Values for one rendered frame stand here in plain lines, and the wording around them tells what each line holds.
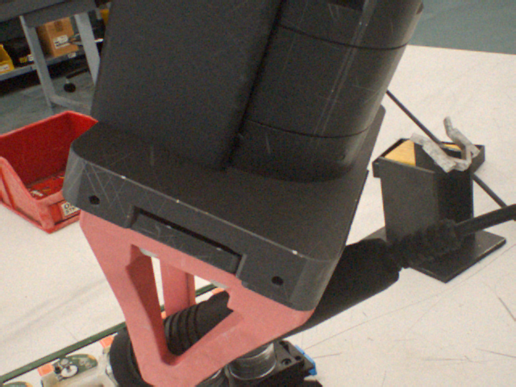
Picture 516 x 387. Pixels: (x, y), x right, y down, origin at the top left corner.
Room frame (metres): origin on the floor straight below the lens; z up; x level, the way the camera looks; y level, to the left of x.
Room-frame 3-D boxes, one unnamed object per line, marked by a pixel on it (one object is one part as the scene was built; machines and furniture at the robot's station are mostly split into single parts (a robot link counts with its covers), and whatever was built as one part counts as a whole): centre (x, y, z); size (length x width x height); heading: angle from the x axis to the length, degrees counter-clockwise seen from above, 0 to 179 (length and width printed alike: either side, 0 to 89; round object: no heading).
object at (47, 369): (0.24, 0.10, 0.82); 0.01 x 0.01 x 0.01; 24
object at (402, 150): (0.51, -0.14, 0.76); 0.07 x 0.05 x 0.02; 49
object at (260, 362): (0.28, 0.02, 0.79); 0.02 x 0.02 x 0.05
